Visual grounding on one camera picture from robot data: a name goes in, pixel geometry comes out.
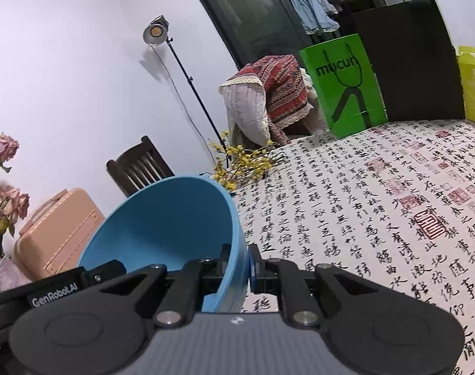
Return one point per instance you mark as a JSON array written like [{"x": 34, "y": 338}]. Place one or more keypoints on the blue bowl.
[{"x": 163, "y": 222}]

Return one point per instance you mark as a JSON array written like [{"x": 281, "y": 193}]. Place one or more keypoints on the pink ribbed suitcase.
[{"x": 58, "y": 234}]

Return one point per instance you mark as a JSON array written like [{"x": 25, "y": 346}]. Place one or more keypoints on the calligraphy print tablecloth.
[{"x": 358, "y": 203}]

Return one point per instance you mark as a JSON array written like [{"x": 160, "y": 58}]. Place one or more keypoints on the dark wooden chair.
[{"x": 140, "y": 168}]

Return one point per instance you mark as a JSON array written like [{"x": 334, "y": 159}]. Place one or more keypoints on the yellow-green snack box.
[{"x": 474, "y": 86}]

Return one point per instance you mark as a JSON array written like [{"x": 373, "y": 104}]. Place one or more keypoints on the dried pink hydrangea flowers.
[{"x": 3, "y": 199}]

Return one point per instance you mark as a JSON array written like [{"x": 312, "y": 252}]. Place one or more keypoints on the studio lamp on stand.
[{"x": 155, "y": 31}]

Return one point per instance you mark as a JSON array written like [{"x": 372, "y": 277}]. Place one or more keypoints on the green paper bag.
[{"x": 347, "y": 86}]

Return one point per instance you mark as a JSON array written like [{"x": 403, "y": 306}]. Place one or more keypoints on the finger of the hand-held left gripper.
[{"x": 104, "y": 273}]

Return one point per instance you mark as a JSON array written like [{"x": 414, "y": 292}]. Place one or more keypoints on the red patterned quilted blanket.
[{"x": 280, "y": 90}]

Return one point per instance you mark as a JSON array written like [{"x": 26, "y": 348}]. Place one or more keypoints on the black paper bag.
[{"x": 413, "y": 54}]

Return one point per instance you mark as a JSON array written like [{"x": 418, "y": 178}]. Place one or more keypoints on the yellow blossom branch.
[{"x": 241, "y": 164}]

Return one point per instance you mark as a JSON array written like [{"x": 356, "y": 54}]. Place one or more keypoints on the crinkled pale pink vase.
[{"x": 7, "y": 277}]

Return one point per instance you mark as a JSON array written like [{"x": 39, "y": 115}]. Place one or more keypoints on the hanging light blue garment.
[{"x": 311, "y": 4}]

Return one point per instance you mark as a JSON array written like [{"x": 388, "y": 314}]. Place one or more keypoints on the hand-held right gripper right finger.
[{"x": 254, "y": 270}]

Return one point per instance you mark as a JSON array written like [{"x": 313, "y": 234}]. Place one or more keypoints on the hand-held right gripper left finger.
[{"x": 212, "y": 279}]

